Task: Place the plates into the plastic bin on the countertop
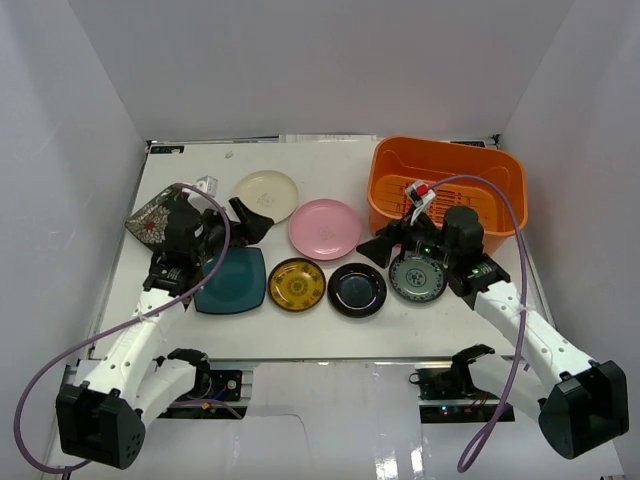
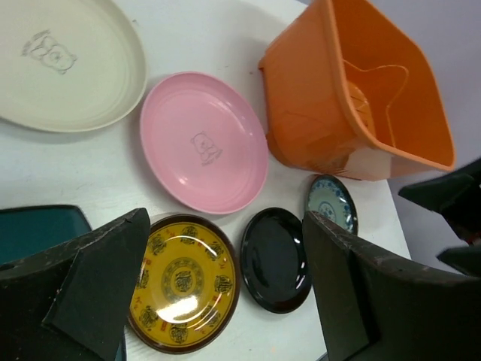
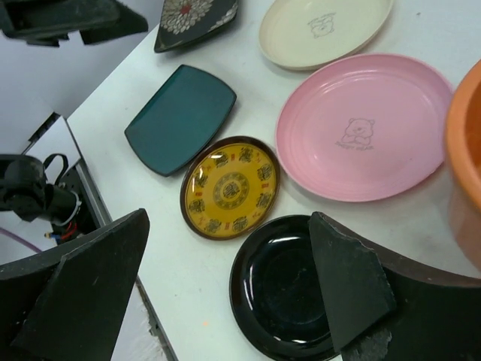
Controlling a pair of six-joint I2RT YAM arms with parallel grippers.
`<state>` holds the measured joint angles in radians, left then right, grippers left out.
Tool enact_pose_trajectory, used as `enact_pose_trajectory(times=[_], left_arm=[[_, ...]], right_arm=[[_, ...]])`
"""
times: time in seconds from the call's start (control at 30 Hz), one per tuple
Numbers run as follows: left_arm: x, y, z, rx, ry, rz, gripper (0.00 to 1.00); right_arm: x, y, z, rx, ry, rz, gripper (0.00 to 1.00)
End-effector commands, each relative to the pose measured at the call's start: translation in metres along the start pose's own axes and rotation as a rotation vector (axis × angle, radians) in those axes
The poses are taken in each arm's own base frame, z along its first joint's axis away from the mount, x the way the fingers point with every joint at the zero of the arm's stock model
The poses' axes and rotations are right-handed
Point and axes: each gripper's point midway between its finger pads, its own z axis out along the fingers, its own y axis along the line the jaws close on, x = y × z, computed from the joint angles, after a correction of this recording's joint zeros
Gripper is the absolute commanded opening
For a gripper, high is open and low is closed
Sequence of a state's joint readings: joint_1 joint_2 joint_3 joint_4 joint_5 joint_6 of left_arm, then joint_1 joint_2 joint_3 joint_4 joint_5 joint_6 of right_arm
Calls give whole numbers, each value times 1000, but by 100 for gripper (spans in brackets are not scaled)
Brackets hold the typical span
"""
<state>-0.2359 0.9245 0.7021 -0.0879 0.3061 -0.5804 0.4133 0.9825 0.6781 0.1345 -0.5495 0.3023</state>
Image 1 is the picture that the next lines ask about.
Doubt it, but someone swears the teal square plate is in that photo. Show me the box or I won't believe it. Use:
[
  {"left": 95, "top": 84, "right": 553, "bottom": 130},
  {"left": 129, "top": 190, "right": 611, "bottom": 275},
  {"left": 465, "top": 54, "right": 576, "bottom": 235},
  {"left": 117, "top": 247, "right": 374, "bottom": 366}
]
[{"left": 194, "top": 247, "right": 266, "bottom": 315}]

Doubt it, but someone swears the cream round plate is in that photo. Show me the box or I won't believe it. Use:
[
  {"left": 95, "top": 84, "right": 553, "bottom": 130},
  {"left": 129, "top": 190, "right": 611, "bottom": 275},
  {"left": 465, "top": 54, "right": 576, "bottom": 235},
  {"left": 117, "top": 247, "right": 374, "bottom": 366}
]
[{"left": 233, "top": 170, "right": 299, "bottom": 223}]

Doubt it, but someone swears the blue white porcelain plate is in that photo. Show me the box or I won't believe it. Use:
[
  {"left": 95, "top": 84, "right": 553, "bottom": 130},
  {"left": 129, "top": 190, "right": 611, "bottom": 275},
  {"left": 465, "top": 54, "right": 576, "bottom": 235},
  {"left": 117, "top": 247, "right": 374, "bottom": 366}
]
[{"left": 388, "top": 253, "right": 447, "bottom": 303}]

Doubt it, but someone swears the black floral rectangular plate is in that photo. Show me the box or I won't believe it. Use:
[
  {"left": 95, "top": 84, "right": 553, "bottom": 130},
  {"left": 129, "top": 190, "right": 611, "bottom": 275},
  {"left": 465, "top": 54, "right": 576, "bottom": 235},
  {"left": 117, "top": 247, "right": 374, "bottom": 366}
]
[{"left": 125, "top": 186, "right": 188, "bottom": 251}]

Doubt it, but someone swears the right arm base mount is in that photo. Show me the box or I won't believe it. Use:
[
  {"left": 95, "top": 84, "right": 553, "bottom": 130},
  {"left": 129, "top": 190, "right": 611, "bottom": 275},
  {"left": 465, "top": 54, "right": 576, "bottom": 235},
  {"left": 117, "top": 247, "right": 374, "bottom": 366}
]
[{"left": 408, "top": 345, "right": 499, "bottom": 425}]

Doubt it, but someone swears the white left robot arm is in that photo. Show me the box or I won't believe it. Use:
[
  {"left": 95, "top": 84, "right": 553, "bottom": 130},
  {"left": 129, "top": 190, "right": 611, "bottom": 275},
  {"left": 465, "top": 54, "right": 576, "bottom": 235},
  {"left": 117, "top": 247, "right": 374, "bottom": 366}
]
[{"left": 56, "top": 189, "right": 274, "bottom": 469}]

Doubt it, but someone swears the dark label sticker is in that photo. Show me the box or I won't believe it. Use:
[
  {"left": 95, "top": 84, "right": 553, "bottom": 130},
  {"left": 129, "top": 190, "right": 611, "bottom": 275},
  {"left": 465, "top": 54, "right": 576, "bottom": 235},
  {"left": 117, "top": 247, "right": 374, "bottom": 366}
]
[{"left": 149, "top": 145, "right": 185, "bottom": 155}]

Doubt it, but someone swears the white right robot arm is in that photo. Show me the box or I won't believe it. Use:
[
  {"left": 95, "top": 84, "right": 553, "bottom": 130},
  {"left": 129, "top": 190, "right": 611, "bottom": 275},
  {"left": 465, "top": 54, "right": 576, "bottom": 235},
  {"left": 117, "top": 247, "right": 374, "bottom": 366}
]
[{"left": 357, "top": 206, "right": 629, "bottom": 459}]

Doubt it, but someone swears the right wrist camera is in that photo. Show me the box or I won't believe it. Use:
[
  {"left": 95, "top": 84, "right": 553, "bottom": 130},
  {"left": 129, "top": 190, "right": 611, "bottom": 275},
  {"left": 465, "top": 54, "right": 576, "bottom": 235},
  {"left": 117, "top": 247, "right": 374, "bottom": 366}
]
[{"left": 405, "top": 180, "right": 436, "bottom": 225}]

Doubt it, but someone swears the pink round plate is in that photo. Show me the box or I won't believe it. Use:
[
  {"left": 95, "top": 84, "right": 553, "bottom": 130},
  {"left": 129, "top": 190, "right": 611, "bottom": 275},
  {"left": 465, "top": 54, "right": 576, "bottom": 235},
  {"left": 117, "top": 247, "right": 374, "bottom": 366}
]
[{"left": 289, "top": 199, "right": 362, "bottom": 261}]

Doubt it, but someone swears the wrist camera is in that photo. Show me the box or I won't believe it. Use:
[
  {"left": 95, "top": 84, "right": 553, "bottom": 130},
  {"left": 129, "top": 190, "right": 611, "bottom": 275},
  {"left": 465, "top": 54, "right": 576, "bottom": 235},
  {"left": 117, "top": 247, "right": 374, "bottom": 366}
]
[
  {"left": 193, "top": 176, "right": 218, "bottom": 197},
  {"left": 405, "top": 180, "right": 436, "bottom": 225}
]

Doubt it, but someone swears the black glossy round plate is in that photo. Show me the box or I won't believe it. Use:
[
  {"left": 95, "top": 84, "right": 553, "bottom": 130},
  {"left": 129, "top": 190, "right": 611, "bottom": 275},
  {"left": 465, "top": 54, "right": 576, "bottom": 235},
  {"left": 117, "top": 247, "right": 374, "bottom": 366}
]
[{"left": 327, "top": 263, "right": 387, "bottom": 319}]

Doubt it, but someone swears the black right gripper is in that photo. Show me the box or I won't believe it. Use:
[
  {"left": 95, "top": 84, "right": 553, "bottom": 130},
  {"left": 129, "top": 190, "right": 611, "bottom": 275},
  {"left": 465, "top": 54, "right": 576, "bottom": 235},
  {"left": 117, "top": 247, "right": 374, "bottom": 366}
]
[{"left": 356, "top": 205, "right": 457, "bottom": 270}]

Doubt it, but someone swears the yellow patterned round plate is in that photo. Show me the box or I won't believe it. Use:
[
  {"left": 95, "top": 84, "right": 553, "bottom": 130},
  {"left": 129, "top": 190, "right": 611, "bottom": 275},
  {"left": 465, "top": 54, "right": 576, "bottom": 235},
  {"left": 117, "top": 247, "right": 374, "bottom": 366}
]
[{"left": 267, "top": 257, "right": 327, "bottom": 312}]

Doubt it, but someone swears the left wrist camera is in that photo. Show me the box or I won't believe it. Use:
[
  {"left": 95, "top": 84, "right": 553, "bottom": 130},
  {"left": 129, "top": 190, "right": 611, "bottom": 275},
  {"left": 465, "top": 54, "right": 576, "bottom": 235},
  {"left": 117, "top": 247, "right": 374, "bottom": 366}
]
[{"left": 193, "top": 176, "right": 218, "bottom": 197}]

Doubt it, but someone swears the orange plastic bin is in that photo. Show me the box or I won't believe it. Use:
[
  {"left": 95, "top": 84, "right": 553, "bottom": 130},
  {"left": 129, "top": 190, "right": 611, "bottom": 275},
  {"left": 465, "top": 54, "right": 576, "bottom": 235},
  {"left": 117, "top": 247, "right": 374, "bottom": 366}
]
[{"left": 367, "top": 136, "right": 528, "bottom": 254}]

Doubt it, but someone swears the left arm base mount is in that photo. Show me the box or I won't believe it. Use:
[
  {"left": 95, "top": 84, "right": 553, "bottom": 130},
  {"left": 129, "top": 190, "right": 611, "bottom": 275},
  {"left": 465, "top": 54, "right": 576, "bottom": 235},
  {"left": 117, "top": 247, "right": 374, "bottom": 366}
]
[{"left": 160, "top": 370, "right": 247, "bottom": 420}]

